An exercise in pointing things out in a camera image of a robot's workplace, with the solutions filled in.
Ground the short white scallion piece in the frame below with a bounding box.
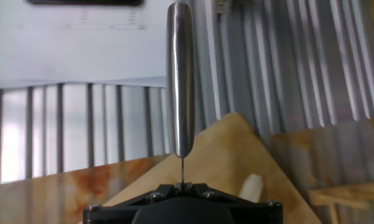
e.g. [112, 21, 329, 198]
[238, 173, 264, 203]

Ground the orange marble pattern mat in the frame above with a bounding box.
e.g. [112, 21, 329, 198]
[0, 114, 374, 224]

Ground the steel kitchen knife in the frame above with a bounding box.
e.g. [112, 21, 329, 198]
[166, 2, 196, 190]

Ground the white paper stack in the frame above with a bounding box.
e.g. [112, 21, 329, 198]
[0, 0, 175, 90]

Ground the wooden cutting board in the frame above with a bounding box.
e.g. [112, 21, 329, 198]
[77, 111, 323, 224]

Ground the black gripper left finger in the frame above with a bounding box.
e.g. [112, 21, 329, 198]
[82, 183, 183, 224]

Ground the wooden peg rack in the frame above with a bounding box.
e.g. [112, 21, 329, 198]
[307, 179, 374, 224]

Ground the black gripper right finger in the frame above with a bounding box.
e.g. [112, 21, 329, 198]
[184, 182, 283, 224]

